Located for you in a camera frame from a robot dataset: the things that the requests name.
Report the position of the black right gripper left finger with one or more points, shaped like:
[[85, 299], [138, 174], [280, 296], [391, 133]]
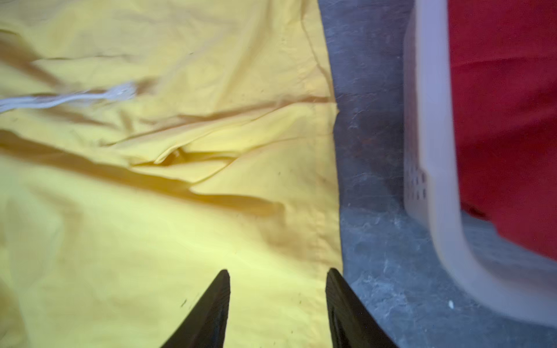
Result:
[[205, 325]]

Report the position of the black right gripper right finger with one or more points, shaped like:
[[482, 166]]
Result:
[[351, 325]]

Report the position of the yellow shorts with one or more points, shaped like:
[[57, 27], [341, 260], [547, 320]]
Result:
[[117, 215]]

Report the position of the red shorts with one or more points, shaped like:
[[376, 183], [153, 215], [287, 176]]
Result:
[[503, 72]]

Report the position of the white plastic laundry basket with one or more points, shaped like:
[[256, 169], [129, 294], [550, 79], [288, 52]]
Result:
[[504, 277]]

